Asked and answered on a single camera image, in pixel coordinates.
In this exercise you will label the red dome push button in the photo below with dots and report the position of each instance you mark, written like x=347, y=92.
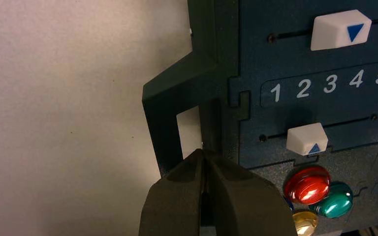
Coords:
x=306, y=185

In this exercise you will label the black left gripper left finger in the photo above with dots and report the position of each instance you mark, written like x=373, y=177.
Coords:
x=172, y=205

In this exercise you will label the yellow dome push button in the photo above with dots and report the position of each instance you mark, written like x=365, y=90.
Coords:
x=304, y=223

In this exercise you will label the dark and grey control box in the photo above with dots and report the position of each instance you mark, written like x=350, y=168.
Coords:
x=257, y=65

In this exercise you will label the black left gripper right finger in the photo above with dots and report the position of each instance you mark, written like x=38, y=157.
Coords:
x=247, y=208

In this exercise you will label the green dome push button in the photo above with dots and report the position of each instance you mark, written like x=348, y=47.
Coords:
x=334, y=202

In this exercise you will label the blue dome push button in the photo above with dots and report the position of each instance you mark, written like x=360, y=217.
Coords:
x=290, y=206

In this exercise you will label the white slider knob blue triangle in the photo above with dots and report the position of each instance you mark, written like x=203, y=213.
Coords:
x=332, y=31
x=304, y=138

